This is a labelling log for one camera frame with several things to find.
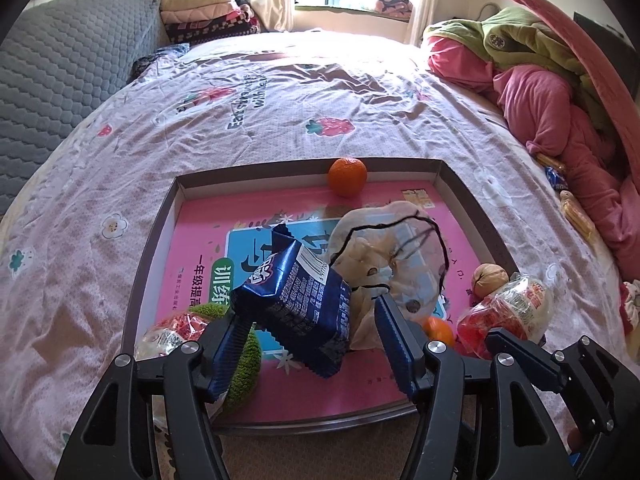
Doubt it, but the orange patterned cushion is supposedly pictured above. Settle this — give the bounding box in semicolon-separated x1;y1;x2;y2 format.
375;0;415;20

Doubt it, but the sheer cream scrunchie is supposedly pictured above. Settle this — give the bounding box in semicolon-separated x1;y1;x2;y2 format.
327;201;451;353

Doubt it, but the red egg-shaped snack packet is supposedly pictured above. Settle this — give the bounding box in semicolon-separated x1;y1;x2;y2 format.
456;272;555;361

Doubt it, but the grey quilted headboard cover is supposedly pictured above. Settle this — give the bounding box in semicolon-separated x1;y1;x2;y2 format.
0;0;168;218

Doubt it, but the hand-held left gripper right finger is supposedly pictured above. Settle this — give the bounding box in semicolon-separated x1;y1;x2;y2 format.
374;292;571;480

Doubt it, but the pink quilted cover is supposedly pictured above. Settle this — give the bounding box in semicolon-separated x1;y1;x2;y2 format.
496;0;640;196

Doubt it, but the dark blue cloth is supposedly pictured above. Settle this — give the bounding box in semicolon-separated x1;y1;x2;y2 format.
131;44;191;81

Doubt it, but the walnut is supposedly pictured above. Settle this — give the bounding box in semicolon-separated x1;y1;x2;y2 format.
472;263;510;301

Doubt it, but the blue cookie packet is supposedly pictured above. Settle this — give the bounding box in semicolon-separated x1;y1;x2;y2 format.
230;224;353;380

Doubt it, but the cream folded blanket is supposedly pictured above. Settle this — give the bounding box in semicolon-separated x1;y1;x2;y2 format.
160;0;236;14

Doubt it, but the yellow corn snack packet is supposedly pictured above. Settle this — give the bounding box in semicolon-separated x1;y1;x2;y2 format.
559;190;598;243

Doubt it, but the orange snack packet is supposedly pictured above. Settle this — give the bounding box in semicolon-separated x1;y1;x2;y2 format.
537;152;568;173

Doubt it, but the shallow cardboard box tray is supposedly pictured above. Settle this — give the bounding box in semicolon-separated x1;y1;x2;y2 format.
121;157;521;433

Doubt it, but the green blanket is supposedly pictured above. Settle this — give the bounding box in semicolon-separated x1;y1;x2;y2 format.
424;6;616;131

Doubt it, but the pink strawberry printed bedsheet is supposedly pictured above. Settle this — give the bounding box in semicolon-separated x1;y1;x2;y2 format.
0;30;626;480

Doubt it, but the dark checked folded blanket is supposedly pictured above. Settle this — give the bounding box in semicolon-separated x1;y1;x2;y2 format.
165;15;263;45

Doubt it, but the green fuzzy ring scrunchie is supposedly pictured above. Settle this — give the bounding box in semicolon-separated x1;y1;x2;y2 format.
192;302;262;416

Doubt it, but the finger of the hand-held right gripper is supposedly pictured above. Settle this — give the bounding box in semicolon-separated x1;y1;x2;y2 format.
485;326;569;392

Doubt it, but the black television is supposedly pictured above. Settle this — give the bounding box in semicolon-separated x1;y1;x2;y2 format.
573;11;640;86

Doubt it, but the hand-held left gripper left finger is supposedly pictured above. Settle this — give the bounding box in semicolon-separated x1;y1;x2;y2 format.
52;305;261;480

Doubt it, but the blue-topped egg-shaped toy packet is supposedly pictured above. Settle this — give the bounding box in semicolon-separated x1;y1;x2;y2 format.
135;311;211;361

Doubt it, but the orange mandarin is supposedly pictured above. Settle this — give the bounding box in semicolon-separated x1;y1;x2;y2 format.
422;316;456;348
327;157;368;198

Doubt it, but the white and red scrunchie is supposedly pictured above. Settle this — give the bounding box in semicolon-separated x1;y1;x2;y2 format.
620;280;640;333

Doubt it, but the pink folded blanket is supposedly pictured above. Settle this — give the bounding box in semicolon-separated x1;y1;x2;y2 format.
161;5;251;26

